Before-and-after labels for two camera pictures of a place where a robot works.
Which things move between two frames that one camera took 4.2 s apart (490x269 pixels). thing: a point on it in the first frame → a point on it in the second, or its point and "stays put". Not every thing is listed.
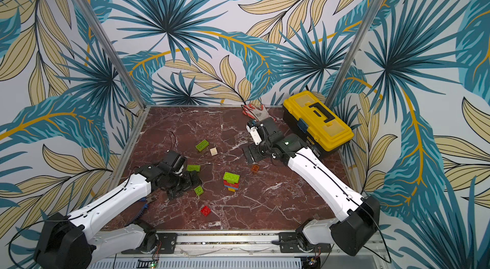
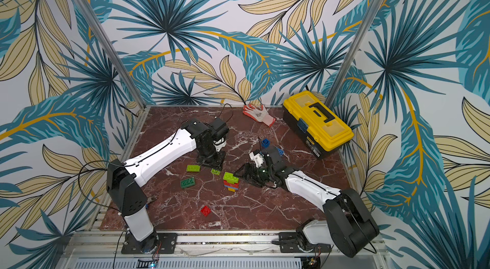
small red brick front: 205,210 stays put
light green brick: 231,178 stays put
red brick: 235,185 stays put
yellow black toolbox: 315,123 stays put
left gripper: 189,184 → 217,164
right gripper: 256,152 → 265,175
